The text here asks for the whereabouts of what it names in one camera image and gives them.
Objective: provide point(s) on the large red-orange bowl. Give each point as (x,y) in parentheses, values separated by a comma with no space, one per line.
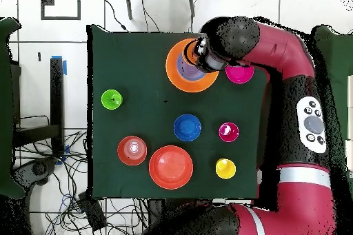
(171,166)

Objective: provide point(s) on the yellow cup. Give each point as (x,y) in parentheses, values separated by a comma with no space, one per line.
(225,168)

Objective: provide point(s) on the large orange bowl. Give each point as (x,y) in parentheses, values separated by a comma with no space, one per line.
(173,78)

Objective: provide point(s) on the pink-red cup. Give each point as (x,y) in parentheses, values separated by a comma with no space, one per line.
(229,132)

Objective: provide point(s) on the dark blue bowl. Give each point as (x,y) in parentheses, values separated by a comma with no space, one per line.
(187,127)

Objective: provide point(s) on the neighbouring green cloth table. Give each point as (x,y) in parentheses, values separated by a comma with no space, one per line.
(342,53)
(5,108)

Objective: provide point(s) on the blue tape piece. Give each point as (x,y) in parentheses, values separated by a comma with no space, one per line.
(65,68)

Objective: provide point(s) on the black metal frame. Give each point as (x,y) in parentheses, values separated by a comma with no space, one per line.
(56,94)

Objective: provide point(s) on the light blue bowl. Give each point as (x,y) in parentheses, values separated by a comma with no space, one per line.
(190,73)

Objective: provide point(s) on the dark grey pedestal base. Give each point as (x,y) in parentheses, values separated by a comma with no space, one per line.
(38,168)

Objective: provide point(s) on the pink-red bowl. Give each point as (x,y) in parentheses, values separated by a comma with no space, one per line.
(240,75)

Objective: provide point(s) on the black square frame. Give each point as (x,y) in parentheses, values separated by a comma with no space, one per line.
(60,18)

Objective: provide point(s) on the orange cup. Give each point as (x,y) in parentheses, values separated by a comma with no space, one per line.
(190,53)

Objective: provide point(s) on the white panel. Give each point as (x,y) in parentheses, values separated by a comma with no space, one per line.
(350,94)

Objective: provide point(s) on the small red-orange bowl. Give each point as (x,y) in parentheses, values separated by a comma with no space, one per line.
(132,151)

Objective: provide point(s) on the green cup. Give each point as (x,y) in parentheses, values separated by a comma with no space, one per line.
(111,99)

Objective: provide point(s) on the camera tripod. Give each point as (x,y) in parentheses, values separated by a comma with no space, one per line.
(128,6)

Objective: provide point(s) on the black power strip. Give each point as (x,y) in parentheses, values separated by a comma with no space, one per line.
(92,211)

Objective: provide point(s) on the dark green tablecloth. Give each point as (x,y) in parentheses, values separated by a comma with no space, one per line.
(138,47)

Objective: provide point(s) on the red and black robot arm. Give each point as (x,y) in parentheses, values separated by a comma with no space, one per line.
(303,204)

